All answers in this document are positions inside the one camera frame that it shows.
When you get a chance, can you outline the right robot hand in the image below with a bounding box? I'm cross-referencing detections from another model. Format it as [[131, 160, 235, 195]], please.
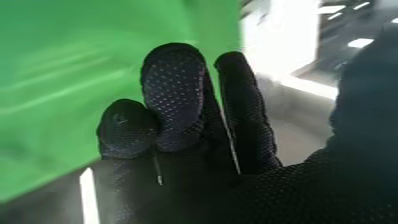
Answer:
[[93, 20, 398, 224]]

